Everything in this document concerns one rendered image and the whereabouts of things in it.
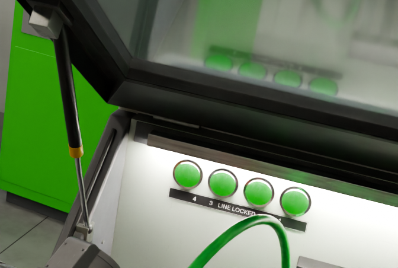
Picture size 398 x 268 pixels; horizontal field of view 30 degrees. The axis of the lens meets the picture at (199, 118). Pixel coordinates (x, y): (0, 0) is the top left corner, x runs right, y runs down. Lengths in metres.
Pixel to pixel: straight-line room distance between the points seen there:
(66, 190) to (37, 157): 0.23
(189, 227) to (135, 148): 0.16
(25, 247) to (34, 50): 0.99
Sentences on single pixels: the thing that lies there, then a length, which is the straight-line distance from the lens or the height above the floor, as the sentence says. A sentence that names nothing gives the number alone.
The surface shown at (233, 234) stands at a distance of 0.93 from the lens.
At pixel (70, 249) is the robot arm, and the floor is 1.44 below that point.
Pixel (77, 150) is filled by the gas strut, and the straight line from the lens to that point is 1.02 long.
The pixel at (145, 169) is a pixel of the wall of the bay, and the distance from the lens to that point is 1.24.
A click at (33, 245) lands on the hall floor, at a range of 3.85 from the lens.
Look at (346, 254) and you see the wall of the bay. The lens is 1.23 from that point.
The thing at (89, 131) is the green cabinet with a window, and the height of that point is 0.56.
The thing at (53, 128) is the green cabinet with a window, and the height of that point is 0.52.
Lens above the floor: 1.83
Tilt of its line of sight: 17 degrees down
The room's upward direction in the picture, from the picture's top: 10 degrees clockwise
